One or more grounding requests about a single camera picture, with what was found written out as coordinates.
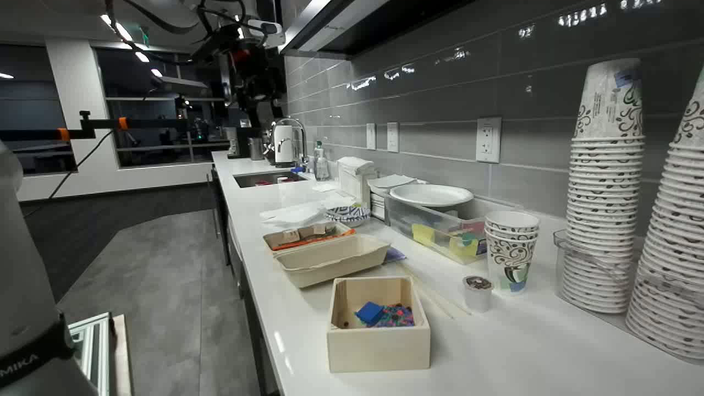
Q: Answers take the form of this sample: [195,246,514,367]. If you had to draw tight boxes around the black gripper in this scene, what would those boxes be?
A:
[215,31,287,138]

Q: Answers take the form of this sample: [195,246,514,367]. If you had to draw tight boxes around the small white container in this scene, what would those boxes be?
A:
[461,275,494,312]

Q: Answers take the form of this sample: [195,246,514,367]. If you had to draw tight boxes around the tall stack patterned paper cups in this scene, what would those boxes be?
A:
[558,57,646,316]
[623,66,704,365]

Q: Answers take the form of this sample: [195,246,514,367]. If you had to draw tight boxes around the white electric kettle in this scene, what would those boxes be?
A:
[268,120,302,167]

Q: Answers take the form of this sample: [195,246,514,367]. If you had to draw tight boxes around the counter sink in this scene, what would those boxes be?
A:
[231,168,308,188]

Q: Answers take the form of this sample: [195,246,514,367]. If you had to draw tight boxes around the clear plastic bottle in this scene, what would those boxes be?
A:
[313,138,331,183]

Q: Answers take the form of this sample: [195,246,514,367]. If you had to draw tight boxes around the stack of white paper towels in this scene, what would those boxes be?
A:
[334,153,378,206]

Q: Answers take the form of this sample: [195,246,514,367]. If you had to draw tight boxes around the overhead range hood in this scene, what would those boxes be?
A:
[277,0,480,57]

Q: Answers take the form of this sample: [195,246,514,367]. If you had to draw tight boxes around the blue patterned paper bowl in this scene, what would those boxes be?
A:
[326,205,373,229]

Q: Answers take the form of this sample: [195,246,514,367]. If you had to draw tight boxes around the beige paper tray with parts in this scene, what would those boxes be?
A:
[262,221,361,273]

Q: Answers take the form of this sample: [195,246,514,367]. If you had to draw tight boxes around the black stand with orange clamps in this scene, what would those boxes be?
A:
[54,107,138,145]

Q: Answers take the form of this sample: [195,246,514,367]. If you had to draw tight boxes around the white round plate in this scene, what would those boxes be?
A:
[386,183,475,211]

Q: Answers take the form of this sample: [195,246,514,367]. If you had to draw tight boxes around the clear plastic bin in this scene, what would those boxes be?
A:
[382,195,488,266]

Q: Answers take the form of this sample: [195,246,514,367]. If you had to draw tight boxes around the blue block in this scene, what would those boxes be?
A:
[354,299,386,328]

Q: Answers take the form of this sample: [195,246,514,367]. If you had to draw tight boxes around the purple toy pieces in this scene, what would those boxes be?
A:
[380,304,417,329]

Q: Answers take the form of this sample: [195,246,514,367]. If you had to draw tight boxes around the white duplex wall outlet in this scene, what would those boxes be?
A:
[384,120,403,153]
[473,117,504,165]

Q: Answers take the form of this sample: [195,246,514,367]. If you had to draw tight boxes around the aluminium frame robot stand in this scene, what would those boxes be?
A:
[66,309,137,396]

